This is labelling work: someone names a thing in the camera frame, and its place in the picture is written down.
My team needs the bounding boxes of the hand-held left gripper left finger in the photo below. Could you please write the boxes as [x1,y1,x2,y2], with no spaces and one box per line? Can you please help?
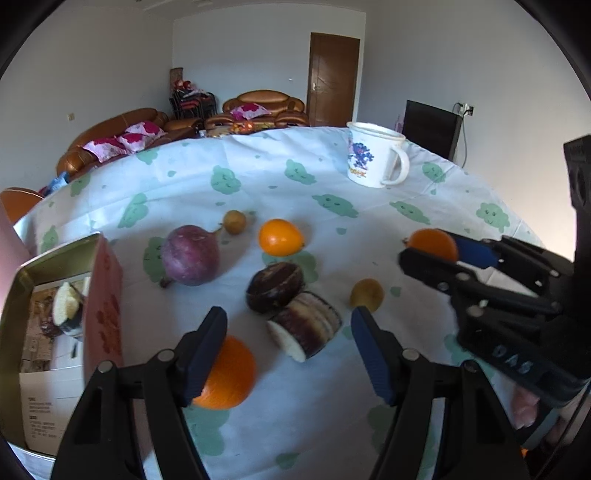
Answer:
[50,305,229,480]

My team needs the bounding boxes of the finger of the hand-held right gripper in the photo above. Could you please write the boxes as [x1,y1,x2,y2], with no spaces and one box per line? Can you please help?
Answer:
[399,248,559,319]
[450,231,574,296]

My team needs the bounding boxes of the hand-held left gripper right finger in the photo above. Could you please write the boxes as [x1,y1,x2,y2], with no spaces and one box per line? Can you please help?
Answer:
[350,305,532,480]

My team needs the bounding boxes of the orange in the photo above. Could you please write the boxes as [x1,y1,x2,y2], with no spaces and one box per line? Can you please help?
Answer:
[191,335,257,411]
[257,219,308,257]
[409,228,459,261]

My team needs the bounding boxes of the small yellow-brown fruit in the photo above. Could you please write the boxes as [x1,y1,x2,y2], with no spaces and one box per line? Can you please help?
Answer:
[223,210,247,235]
[349,278,385,312]

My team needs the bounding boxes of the dark brown eggplant piece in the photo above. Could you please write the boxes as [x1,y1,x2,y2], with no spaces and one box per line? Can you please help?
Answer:
[246,262,305,315]

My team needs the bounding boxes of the purple round radish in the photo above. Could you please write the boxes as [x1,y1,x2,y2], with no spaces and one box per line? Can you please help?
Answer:
[159,224,225,288]

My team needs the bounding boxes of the pink metal tin box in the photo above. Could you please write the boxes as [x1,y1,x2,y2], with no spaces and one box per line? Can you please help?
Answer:
[0,232,124,460]

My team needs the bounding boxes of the person's right hand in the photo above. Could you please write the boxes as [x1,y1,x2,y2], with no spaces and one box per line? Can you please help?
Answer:
[512,385,541,428]

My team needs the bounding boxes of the striped eggplant piece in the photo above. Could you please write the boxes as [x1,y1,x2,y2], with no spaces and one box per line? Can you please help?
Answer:
[266,292,343,363]

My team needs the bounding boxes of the black television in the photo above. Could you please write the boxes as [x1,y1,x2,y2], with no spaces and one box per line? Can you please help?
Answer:
[404,99,462,161]

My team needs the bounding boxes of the white printed mug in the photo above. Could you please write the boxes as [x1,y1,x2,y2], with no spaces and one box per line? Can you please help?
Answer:
[346,121,411,189]

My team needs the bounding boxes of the eggplant piece with white flesh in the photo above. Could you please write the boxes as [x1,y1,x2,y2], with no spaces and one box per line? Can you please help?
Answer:
[52,281,88,340]

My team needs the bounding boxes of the printed paper card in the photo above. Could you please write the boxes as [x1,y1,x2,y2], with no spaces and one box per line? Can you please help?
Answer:
[18,277,90,455]

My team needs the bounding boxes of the white tablecloth with green clouds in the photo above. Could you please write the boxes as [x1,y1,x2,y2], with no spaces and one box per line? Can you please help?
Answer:
[13,126,546,480]

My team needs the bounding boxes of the brown wooden door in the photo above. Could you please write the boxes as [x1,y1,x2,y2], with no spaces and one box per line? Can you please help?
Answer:
[307,32,361,127]

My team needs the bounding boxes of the pink pitcher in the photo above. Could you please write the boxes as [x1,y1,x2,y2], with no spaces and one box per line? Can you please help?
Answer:
[0,200,34,319]

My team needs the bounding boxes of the cluttered coffee table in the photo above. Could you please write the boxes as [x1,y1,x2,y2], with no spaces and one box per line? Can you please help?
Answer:
[198,121,278,138]

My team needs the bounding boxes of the pink floral cushion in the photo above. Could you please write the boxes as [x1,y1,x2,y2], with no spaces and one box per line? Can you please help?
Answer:
[117,122,168,153]
[231,104,272,121]
[83,137,127,162]

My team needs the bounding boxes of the orange leather chair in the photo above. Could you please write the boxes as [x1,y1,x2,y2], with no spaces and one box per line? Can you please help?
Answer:
[0,187,44,224]

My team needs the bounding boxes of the brown leather armchair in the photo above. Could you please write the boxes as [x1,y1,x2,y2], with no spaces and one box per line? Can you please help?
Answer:
[205,90,309,130]

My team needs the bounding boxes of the long brown leather sofa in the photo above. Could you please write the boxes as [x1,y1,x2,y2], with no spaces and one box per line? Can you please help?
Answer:
[56,108,204,178]

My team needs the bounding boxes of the stacked dark chairs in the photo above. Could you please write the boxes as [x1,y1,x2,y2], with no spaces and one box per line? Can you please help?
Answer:
[170,90,218,121]

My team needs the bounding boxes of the black power cable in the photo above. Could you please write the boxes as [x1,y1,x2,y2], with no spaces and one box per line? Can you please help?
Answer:
[455,104,474,169]

